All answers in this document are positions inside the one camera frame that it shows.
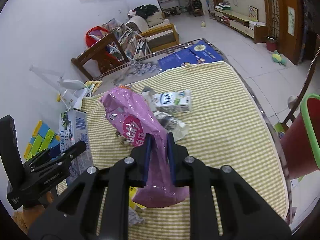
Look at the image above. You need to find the blue toy block board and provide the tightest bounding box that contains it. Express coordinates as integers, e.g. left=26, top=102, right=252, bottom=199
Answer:
left=23, top=120, right=60, bottom=160

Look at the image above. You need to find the yellow medicine box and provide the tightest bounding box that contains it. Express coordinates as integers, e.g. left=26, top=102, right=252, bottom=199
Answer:
left=128, top=186, right=147, bottom=210

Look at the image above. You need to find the red green trash bin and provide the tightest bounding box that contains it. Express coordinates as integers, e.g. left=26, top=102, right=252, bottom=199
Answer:
left=280, top=94, right=319, bottom=179

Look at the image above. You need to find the white desk lamp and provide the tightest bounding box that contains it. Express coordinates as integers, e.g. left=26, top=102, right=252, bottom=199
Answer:
left=29, top=66, right=92, bottom=110

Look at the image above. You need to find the purple pocky snack bag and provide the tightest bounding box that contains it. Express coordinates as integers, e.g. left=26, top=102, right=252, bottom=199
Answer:
left=101, top=87, right=189, bottom=208

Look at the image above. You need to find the small red bin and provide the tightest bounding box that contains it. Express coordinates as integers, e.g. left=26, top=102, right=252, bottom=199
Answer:
left=266, top=35, right=277, bottom=52

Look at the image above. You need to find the tissue pack wrapper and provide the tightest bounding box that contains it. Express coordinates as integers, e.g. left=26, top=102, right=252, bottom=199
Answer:
left=153, top=111, right=189, bottom=141

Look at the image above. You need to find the brown snack wrapper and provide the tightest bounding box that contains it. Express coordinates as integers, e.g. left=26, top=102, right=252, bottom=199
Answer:
left=116, top=131, right=131, bottom=146

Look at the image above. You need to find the blue book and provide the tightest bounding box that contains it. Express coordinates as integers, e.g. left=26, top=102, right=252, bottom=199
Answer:
left=158, top=40, right=223, bottom=71

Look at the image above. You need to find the tv cabinet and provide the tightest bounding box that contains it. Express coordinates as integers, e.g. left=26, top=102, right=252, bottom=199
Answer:
left=215, top=5, right=268, bottom=43

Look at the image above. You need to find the carved wooden chair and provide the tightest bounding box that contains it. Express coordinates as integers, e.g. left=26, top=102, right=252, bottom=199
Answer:
left=281, top=34, right=319, bottom=132

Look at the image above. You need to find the dark wooden chair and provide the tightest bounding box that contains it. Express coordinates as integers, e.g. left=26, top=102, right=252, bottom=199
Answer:
left=71, top=33, right=129, bottom=80

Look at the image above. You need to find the wooden sofa with cushions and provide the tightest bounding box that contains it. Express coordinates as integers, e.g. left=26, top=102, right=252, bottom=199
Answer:
left=125, top=4, right=180, bottom=52

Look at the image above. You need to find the person's hand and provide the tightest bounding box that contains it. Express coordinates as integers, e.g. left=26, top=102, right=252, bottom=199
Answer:
left=12, top=204, right=45, bottom=234

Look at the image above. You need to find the printed white paper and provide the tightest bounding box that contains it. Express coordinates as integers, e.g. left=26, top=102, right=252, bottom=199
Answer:
left=128, top=207, right=145, bottom=227

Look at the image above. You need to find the book rack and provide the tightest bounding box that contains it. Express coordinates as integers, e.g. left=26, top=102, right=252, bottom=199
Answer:
left=102, top=18, right=151, bottom=61

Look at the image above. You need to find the red bag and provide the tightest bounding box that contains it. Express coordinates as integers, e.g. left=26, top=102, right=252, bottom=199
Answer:
left=85, top=26, right=110, bottom=48

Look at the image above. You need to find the green stuffed toy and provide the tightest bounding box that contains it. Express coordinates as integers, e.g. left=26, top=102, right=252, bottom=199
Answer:
left=272, top=50, right=286, bottom=66

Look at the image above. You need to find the white blue cardboard box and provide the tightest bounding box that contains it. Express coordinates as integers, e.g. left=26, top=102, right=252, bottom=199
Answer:
left=59, top=109, right=93, bottom=186

